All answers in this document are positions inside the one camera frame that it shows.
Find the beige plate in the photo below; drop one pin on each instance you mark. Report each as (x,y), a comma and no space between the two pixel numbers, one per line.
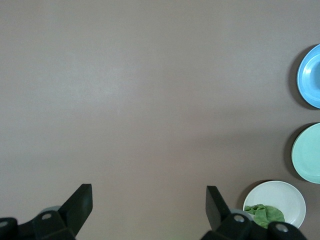
(277,193)

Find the blue plate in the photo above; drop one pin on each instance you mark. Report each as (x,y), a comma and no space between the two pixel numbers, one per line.
(308,77)

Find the mint green plate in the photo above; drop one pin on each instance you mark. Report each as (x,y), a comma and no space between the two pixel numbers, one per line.
(307,152)

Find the green lettuce leaf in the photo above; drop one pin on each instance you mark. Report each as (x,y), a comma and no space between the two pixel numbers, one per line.
(267,214)

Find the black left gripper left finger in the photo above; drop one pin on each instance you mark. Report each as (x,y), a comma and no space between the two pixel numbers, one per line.
(75,212)

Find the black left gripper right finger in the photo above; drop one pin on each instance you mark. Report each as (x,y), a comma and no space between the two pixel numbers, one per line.
(217,212)

